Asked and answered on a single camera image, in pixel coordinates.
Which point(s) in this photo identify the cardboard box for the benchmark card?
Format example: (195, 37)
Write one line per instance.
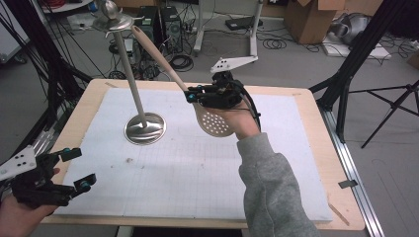
(306, 23)

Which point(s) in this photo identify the black tripod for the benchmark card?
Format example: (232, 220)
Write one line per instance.
(392, 105)

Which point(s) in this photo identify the black computer tower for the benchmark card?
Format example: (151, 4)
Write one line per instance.
(147, 33)
(171, 29)

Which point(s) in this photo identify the black metal frame strut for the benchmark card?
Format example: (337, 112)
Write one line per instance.
(362, 42)

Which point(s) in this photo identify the white grid mat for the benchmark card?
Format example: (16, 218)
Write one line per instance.
(164, 184)

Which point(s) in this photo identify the beige slotted spoon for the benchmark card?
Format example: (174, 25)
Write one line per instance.
(158, 55)

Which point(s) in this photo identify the metal utensil stand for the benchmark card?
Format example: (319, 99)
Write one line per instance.
(148, 131)

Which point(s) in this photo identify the white rolling stand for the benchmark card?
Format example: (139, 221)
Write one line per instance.
(253, 39)

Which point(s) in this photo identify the white flat board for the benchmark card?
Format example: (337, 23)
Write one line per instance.
(349, 51)

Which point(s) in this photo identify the small black clip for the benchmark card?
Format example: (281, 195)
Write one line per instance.
(347, 184)

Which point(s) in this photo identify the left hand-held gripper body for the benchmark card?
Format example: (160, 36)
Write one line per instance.
(19, 163)

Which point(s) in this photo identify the black flat device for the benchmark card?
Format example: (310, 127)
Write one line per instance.
(242, 23)

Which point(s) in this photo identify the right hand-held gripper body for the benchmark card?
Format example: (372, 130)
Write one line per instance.
(227, 95)

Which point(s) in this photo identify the silver grey bag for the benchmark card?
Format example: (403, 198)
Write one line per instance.
(354, 28)

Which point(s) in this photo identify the white round table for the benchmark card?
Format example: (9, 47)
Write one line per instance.
(70, 6)

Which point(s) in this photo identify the person's left hand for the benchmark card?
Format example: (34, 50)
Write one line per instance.
(16, 219)

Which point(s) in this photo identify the person's right hand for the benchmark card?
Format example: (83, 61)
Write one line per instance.
(242, 121)

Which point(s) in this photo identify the aluminium frame rail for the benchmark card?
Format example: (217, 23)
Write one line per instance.
(362, 204)

